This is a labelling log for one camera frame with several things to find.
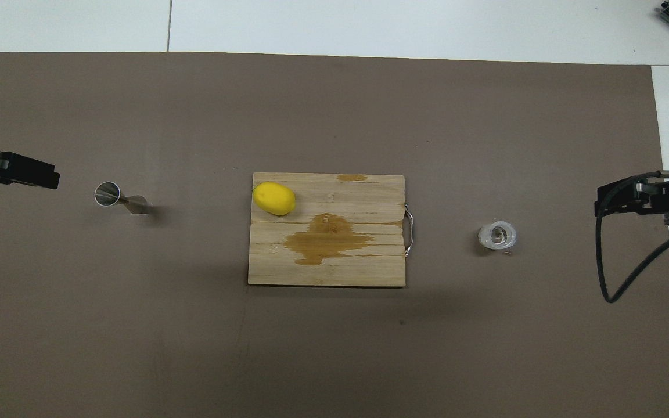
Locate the steel double jigger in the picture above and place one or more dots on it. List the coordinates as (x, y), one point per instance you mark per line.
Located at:
(108, 194)

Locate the clear glass cup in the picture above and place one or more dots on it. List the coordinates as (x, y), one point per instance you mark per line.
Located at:
(497, 235)

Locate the yellow lemon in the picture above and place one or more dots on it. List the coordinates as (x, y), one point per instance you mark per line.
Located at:
(274, 198)

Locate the wooden cutting board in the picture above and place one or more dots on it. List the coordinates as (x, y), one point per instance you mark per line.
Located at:
(363, 203)

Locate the brown table mat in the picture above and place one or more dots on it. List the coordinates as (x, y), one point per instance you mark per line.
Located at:
(334, 116)

